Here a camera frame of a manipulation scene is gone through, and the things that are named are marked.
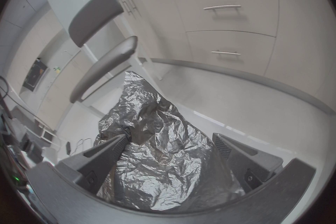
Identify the grey chair with white legs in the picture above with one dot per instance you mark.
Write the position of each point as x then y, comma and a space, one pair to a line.
91, 18

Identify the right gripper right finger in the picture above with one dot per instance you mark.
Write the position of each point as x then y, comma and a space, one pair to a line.
252, 165

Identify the beige cabinet with drawers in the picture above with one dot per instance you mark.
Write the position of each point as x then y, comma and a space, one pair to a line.
223, 28

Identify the beige kitchen counter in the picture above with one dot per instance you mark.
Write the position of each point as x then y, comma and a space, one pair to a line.
60, 86

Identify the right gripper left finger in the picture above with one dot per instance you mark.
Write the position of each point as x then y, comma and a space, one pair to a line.
99, 162

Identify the black built-in oven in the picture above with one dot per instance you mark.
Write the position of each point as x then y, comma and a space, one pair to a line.
34, 76

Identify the black plastic bag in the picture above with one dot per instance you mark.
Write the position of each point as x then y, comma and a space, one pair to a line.
162, 160

